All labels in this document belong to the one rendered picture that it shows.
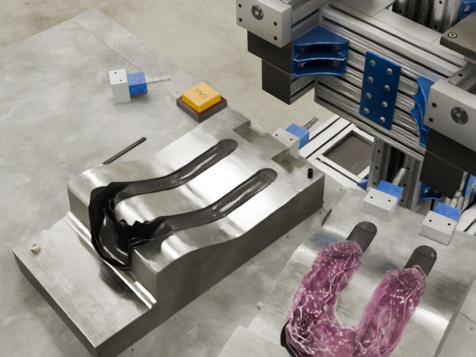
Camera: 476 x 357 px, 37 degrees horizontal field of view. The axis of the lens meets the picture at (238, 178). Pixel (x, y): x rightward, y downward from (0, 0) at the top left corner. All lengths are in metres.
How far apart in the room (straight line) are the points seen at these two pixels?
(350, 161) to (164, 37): 1.24
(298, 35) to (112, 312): 0.75
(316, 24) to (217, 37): 1.59
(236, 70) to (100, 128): 1.50
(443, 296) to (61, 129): 0.86
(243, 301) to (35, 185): 0.50
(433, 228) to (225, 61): 1.94
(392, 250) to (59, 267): 0.56
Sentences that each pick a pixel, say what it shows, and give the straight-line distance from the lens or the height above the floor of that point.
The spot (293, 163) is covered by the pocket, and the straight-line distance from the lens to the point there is 1.35.
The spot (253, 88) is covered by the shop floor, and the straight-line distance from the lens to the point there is 2.90.
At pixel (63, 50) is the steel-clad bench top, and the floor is 0.80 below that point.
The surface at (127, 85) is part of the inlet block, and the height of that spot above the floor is 0.85.
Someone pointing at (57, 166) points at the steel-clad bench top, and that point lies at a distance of 1.50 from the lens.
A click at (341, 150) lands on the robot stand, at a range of 2.34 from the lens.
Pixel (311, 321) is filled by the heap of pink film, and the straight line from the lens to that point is 1.10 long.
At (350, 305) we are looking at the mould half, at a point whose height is 0.89.
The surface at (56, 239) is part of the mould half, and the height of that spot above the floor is 0.86.
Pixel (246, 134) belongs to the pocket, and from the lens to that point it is 1.41.
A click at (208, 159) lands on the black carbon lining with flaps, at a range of 1.34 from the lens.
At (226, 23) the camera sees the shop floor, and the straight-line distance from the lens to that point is 3.28.
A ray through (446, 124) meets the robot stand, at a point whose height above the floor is 0.93.
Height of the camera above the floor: 1.82
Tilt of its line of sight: 46 degrees down
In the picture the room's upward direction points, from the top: 3 degrees counter-clockwise
